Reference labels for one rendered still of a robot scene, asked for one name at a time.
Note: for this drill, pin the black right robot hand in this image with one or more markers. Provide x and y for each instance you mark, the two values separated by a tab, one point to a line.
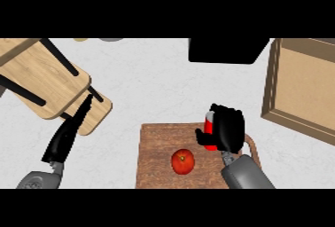
228	130

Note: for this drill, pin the red can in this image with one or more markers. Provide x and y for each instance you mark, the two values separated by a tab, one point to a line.
210	130

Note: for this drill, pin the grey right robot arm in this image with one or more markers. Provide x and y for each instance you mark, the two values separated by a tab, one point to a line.
244	173

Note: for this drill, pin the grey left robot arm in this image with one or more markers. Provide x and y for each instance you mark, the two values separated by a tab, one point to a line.
42	178

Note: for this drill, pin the brown wooden cutting board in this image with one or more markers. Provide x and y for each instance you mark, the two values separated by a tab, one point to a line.
174	153

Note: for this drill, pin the cardboard box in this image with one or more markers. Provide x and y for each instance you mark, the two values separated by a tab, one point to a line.
306	85

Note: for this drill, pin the red tomato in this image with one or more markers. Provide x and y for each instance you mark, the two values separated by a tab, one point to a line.
182	161

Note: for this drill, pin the black appliance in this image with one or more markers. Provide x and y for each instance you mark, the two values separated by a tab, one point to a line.
226	50

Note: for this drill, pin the small grey object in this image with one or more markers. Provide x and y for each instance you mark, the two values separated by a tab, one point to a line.
111	39

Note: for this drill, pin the pale wooden rack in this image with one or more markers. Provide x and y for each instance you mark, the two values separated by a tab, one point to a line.
48	82

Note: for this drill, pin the small tan object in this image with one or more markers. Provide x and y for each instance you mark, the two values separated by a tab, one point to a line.
80	39

